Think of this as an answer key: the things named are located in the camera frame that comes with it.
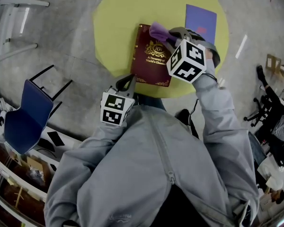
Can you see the blue chair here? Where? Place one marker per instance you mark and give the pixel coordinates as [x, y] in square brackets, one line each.
[26, 122]

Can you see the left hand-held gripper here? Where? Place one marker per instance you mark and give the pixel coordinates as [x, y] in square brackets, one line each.
[116, 107]

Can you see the black phone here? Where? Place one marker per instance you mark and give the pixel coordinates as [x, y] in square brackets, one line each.
[55, 138]

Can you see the white shelf unit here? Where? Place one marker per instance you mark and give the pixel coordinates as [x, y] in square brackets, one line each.
[14, 185]

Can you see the blue booklet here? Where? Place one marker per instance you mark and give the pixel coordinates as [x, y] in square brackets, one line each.
[198, 18]

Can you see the person's right forearm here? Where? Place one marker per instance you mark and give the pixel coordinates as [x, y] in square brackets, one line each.
[213, 96]

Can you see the person's left forearm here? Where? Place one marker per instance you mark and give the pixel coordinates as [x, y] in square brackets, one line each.
[109, 133]

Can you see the purple cloth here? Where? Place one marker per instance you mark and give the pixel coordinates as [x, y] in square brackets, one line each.
[159, 32]

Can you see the cardboard box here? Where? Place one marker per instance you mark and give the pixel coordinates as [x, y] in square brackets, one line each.
[273, 63]

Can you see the round table with yellow-green cloth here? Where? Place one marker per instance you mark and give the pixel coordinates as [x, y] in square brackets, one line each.
[123, 20]

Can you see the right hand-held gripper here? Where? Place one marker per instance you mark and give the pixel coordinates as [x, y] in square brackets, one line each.
[189, 60]

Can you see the black office chair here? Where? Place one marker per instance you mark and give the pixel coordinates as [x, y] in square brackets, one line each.
[260, 112]

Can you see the person's jeans leg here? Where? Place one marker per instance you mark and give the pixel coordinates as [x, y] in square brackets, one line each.
[149, 102]

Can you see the person's grey jacket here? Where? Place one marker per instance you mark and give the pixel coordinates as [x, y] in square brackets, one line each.
[132, 174]

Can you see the dark red book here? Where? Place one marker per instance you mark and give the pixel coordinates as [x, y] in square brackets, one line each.
[146, 67]

